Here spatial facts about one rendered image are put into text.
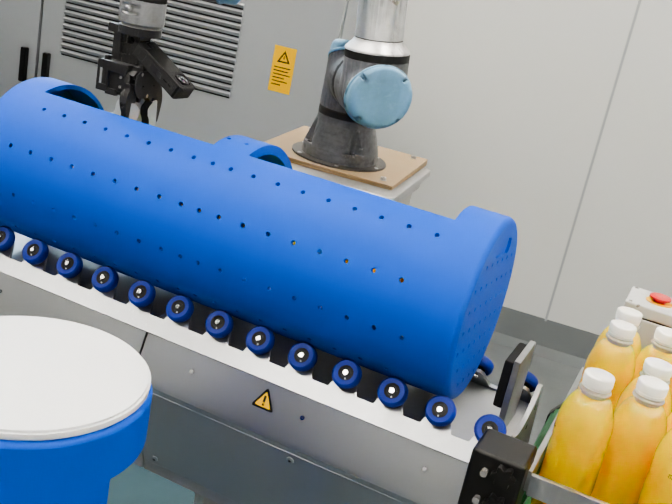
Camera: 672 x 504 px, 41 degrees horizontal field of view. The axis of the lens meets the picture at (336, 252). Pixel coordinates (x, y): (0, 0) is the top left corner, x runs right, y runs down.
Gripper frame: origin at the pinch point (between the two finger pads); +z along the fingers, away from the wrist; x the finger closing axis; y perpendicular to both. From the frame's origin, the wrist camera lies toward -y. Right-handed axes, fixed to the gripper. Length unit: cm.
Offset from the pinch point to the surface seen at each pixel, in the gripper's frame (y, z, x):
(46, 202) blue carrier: 5.3, 9.0, 15.1
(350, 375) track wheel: -51, 20, 12
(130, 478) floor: 34, 117, -65
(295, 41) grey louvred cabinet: 40, -7, -133
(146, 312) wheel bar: -14.1, 22.8, 11.7
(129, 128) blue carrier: -4.0, -5.1, 8.2
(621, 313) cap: -83, 6, -14
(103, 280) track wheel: -5.3, 20.0, 12.0
